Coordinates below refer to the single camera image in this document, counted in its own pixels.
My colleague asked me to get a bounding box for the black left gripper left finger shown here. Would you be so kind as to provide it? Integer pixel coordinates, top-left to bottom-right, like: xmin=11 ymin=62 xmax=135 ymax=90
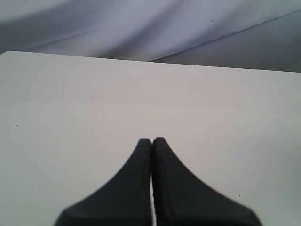
xmin=55 ymin=138 xmax=152 ymax=226

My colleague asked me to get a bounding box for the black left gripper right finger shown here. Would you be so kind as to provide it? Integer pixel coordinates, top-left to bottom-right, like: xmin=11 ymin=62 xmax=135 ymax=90
xmin=152 ymin=137 xmax=262 ymax=226

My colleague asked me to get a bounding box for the white backdrop cloth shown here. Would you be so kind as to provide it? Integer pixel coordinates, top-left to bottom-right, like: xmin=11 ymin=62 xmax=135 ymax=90
xmin=0 ymin=0 xmax=301 ymax=72

